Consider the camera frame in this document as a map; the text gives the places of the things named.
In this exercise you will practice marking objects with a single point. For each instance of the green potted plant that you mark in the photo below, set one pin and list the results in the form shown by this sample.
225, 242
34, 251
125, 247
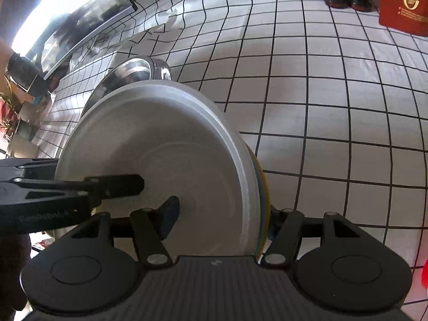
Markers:
7, 117

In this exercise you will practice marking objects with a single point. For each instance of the stainless steel bowl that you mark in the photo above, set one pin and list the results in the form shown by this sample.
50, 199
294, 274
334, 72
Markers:
133, 70

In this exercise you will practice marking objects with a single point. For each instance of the large plain white plate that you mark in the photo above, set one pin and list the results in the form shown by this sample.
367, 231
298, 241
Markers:
160, 140

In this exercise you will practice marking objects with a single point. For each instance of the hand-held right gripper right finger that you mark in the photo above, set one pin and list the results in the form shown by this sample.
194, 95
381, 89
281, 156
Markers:
273, 232

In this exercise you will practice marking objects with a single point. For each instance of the red printed box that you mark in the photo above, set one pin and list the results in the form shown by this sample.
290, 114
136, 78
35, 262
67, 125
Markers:
406, 3

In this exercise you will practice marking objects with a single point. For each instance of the dark round pot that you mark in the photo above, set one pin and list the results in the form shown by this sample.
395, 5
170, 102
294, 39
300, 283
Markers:
23, 73

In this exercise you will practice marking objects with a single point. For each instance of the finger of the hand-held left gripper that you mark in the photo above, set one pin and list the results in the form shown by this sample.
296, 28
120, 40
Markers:
30, 164
117, 187

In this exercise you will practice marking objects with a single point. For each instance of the white checked tablecloth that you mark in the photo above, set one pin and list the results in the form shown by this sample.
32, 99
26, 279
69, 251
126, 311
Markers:
334, 107

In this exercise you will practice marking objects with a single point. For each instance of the black flat screen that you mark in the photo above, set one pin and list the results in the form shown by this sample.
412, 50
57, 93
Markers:
80, 16

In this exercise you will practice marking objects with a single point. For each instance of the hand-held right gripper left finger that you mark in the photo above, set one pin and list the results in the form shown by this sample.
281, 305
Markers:
170, 214

